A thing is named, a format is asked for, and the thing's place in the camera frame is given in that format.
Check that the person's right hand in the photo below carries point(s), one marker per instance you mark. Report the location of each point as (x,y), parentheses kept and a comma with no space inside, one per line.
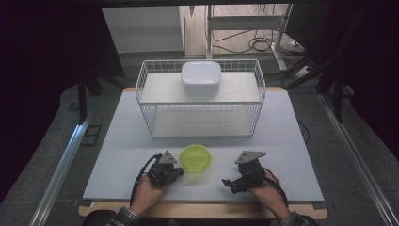
(273,197)

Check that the black stand leg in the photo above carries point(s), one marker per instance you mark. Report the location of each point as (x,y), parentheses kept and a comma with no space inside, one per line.
(82,100)
(338,100)

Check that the white power strip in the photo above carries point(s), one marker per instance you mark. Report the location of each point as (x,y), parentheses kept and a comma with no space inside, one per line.
(303,72)

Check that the white cabinet panel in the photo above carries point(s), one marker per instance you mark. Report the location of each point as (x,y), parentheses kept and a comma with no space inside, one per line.
(142,29)

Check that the silver metal floor rail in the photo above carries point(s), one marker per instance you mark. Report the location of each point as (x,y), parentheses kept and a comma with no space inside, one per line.
(59,171)
(357,160)

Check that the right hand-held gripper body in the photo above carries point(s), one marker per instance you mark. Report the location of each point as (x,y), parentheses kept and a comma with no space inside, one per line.
(251,177)

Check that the yellow-green translucent plate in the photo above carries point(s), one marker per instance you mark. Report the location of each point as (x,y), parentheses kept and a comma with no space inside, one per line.
(195,158)

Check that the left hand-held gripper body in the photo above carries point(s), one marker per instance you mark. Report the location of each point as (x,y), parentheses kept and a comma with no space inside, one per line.
(163,172)

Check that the person's left hand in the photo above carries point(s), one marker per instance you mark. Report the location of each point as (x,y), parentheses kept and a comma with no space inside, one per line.
(147,196)

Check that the white plastic container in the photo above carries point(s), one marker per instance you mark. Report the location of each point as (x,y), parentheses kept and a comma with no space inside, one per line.
(200,75)

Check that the white metal desk frame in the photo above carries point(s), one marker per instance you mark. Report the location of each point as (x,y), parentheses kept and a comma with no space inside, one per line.
(244,22)

